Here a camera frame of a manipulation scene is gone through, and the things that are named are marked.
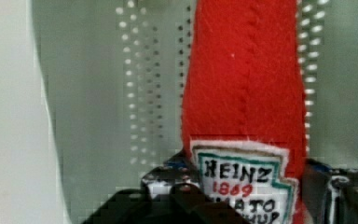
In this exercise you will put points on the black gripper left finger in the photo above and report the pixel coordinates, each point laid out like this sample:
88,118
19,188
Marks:
169,194

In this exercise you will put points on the red plush ketchup bottle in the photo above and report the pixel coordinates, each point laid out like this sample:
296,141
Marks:
243,116

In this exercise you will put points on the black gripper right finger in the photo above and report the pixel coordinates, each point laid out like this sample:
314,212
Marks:
330,194

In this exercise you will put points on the green oval strainer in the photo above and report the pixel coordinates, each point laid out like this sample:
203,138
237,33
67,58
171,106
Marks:
114,73

